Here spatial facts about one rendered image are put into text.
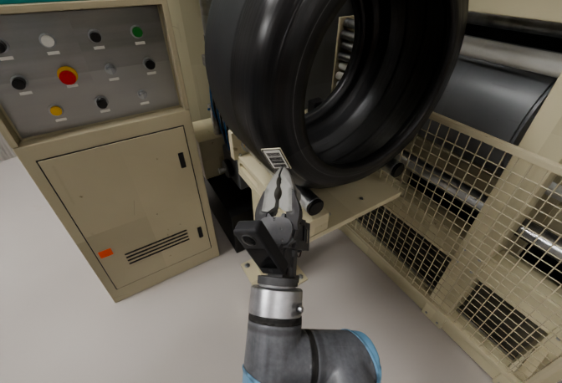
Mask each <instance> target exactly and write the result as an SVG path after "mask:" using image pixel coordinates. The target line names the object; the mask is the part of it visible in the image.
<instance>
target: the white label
mask: <svg viewBox="0 0 562 383"><path fill-rule="evenodd" d="M261 151H262V153H263V154H264V155H265V157H266V159H267V160H268V162H269V164H270V166H271V167H272V168H273V169H279V168H280V167H283V166H285V167H286V168H287V169H291V168H292V167H291V166H290V164H289V162H288V160H287V159H286V157H285V155H284V153H283V151H282V150H281V148H267V149H261Z"/></svg>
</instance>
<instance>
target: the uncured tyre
mask: <svg viewBox="0 0 562 383"><path fill-rule="evenodd" d="M346 1H347V0H212V3H211V7H210V10H209V14H208V18H207V26H206V34H205V64H206V71H207V79H208V83H209V86H210V90H211V93H212V97H213V100H214V103H215V105H216V107H217V110H218V112H219V114H220V116H221V117H222V119H223V120H224V122H225V123H226V125H227V127H228V128H229V129H230V130H231V132H232V133H233V134H234V135H235V136H236V137H237V138H238V139H239V140H240V141H241V142H242V143H243V144H244V145H245V146H246V147H247V148H248V149H249V150H250V151H251V152H252V153H253V154H254V155H255V156H256V157H257V158H258V159H259V160H260V161H261V162H262V163H263V164H264V165H265V166H266V167H267V168H268V169H269V170H270V171H271V172H272V173H274V174H275V173H276V171H277V170H278V169H273V168H272V167H271V166H270V164H269V162H268V160H267V159H266V157H265V155H264V154H263V153H262V151H261V149H267V148H281V150H282V151H283V153H284V155H285V157H286V159H287V160H288V162H289V164H290V166H291V167H292V168H291V169H288V170H289V172H290V174H291V176H292V177H293V180H294V184H295V185H298V186H302V187H307V188H315V189H320V188H329V187H333V186H340V185H344V184H348V183H351V182H354V181H358V180H360V179H362V178H365V177H367V176H369V175H370V174H372V173H374V172H375V171H378V170H379V169H381V168H382V167H383V166H384V165H386V164H387V163H388V162H389V161H391V160H392V159H393V158H394V157H396V156H397V155H398V154H399V153H400V152H401V151H402V150H403V149H404V148H405V147H406V146H407V145H408V144H409V143H410V142H411V140H412V139H413V138H414V137H415V136H416V134H417V133H418V132H419V130H420V129H421V128H422V127H423V126H424V124H425V123H426V121H427V120H428V118H429V117H430V115H431V113H432V112H433V111H434V109H435V107H436V106H437V103H438V102H439V100H440V98H441V97H442V94H443V92H444V90H445V88H446V87H447V84H448V82H449V80H450V78H451V76H452V72H453V70H454V68H455V65H456V63H457V59H458V56H459V53H460V50H461V47H462V41H463V38H464V34H465V30H466V25H467V14H468V2H469V0H351V3H352V7H353V11H354V18H355V36H354V42H353V48H352V51H351V55H350V60H349V63H348V65H347V67H346V70H345V72H344V74H343V76H342V78H341V80H340V82H339V83H338V84H337V86H336V87H335V89H334V90H333V92H332V93H331V94H330V95H329V96H328V98H327V99H326V100H325V101H323V102H322V103H321V104H320V105H319V106H317V107H316V108H314V109H313V110H311V111H310V112H308V113H306V114H305V113H304V106H305V96H306V89H307V85H308V81H309V74H310V71H311V68H312V65H313V62H314V58H315V56H316V54H317V51H318V49H319V46H320V44H321V42H322V40H323V38H324V36H325V34H326V32H327V30H328V28H329V26H330V25H331V23H332V22H333V20H334V18H335V16H336V15H337V13H338V12H339V10H340V9H341V8H342V7H343V5H344V4H345V3H346Z"/></svg>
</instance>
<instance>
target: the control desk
mask: <svg viewBox="0 0 562 383"><path fill-rule="evenodd" d="M189 109H190V108H189V104H188V99H187V96H186V88H185V84H184V79H183V75H182V71H181V64H180V59H179V55H178V51H177V47H176V40H175V35H174V31H173V27H172V23H171V15H170V11H169V7H168V2H167V0H78V1H61V2H45V3H13V4H0V132H1V134H2V135H3V137H4V139H5V140H6V142H7V143H8V144H9V146H10V147H11V148H13V151H14V153H15V154H16V156H17V157H18V159H19V160H20V161H21V163H22V164H23V166H24V168H25V169H26V171H27V172H28V174H29V175H30V176H31V178H32V179H33V181H34V183H35V184H36V186H37V187H38V189H39V190H40V191H41V193H42V194H43V196H44V198H45V199H46V201H47V202H48V204H49V205H50V206H51V208H52V209H53V211H54V213H55V214H56V216H57V217H58V219H59V220H60V221H61V223H62V224H63V226H64V228H65V229H66V231H67V232H68V233H69V235H70V236H71V237H72V239H73V240H74V242H75V244H76V245H77V247H78V248H79V250H80V252H82V254H83V255H84V257H85V259H86V260H87V262H88V263H89V265H90V267H91V268H92V269H93V270H94V272H95V274H96V275H97V277H98V278H99V280H100V282H101V283H102V284H103V285H104V287H105V289H106V290H107V292H108V293H109V295H110V297H111V298H112V299H113V300H114V302H115V303H117V302H119V301H121V300H123V299H126V298H128V297H130V296H132V295H134V294H137V293H139V292H140V291H143V290H145V289H148V288H149V287H151V286H154V285H156V284H158V283H160V282H163V281H165V280H167V279H169V278H171V277H174V276H176V275H178V274H179V273H182V272H185V271H187V270H188V269H190V268H194V267H196V266H197V265H199V264H201V263H205V262H206V261H208V260H210V259H212V258H215V257H217V256H219V255H220V254H219V250H218V245H217V238H216V234H215V230H214V226H213V221H212V214H211V210H210V206H209V201H208V197H207V189H206V186H205V181H204V177H203V173H202V165H201V162H200V157H199V153H198V149H197V142H196V137H195V133H194V129H193V124H192V118H191V113H190V110H189ZM109 248H111V250H112V252H113V254H112V255H110V256H108V257H105V258H100V256H99V254H98V253H99V252H102V251H104V250H106V249H109Z"/></svg>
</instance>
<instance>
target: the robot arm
mask: <svg viewBox="0 0 562 383"><path fill-rule="evenodd" d="M281 180H282V182H281ZM280 182H281V185H280ZM300 199H301V194H300V191H299V189H298V188H297V187H296V186H295V185H294V180H293V177H292V176H291V174H290V172H289V170H288V169H287V168H286V167H285V166H283V167H280V168H279V169H278V170H277V171H276V173H275V174H274V175H273V177H272V179H271V180H270V182H269V184H268V185H267V187H266V189H265V191H264V192H263V194H262V196H261V198H260V200H259V202H258V205H257V207H256V211H255V220H253V221H239V222H238V224H237V226H236V227H235V228H234V230H233V233H234V234H235V236H236V237H237V238H238V240H239V241H240V243H241V244H242V245H243V246H244V248H245V249H246V250H247V252H248V254H249V255H250V256H251V258H252V259H253V261H254V262H255V263H256V264H257V265H258V267H259V268H260V270H261V271H262V273H267V274H268V275H258V283H259V284H254V285H253V286H252V287H251V293H250V302H249V311H248V312H249V316H248V331H247V339H246V348H245V356H244V364H243V383H381V375H382V374H381V364H380V357H379V355H378V352H377V350H376V348H375V346H374V344H373V342H372V341H371V340H370V338H369V337H368V336H367V335H366V334H364V333H362V332H360V331H357V330H350V329H301V327H302V316H301V315H302V313H303V312H304V307H303V306H302V299H303V290H302V289H299V288H295V287H298V283H299V275H296V269H297V258H299V257H300V256H301V253H302V251H309V232H310V223H307V222H306V221H305V220H304V219H302V218H303V212H302V207H301V205H300V203H299V201H300ZM278 207H280V208H281V209H283V210H284V211H285V212H286V214H285V213H283V214H282V215H281V217H274V216H276V215H277V213H278ZM307 232H308V239H307ZM298 253H300V254H299V256H298Z"/></svg>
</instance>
